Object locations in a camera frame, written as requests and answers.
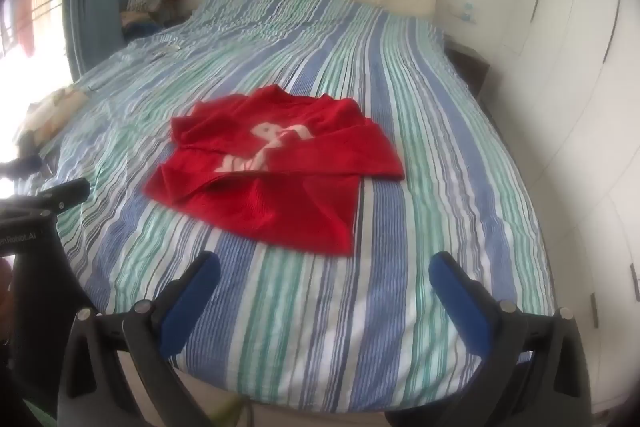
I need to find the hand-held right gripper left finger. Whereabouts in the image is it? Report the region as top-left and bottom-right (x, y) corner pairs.
(56, 251), (222, 427)

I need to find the red knit sweater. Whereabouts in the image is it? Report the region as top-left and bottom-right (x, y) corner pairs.
(142, 85), (406, 257)

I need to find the dark wooden nightstand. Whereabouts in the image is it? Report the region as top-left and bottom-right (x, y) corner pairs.
(442, 34), (491, 100)

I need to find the striped bed sheet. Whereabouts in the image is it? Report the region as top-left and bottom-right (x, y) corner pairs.
(12, 0), (557, 413)

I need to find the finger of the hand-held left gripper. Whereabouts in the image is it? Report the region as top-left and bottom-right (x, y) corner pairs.
(0, 178), (92, 220)
(0, 155), (44, 180)

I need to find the white wardrobe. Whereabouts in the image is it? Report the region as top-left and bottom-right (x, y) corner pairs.
(495, 0), (640, 427)

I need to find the beige cloth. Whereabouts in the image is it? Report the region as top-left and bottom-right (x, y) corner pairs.
(15, 87), (91, 142)

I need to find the wall socket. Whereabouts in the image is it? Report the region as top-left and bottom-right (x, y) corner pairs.
(450, 0), (477, 26)

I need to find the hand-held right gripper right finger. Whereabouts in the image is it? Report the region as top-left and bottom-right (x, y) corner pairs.
(384, 251), (594, 427)

